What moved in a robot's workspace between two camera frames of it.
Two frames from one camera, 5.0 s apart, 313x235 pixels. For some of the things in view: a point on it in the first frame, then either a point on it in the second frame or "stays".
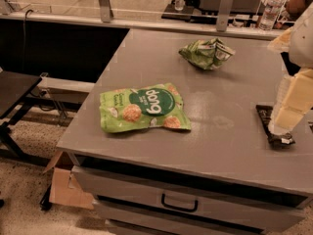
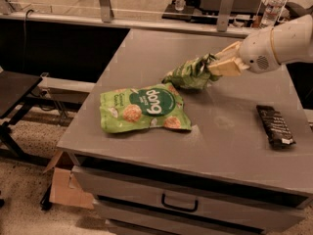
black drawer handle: x=179 y=208 stays
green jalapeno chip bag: x=206 y=54 to x=194 y=74
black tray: x=171 y=13 stays
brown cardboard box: x=64 y=187 stays
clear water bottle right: x=272 y=10 stays
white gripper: x=302 y=44 to x=256 y=53
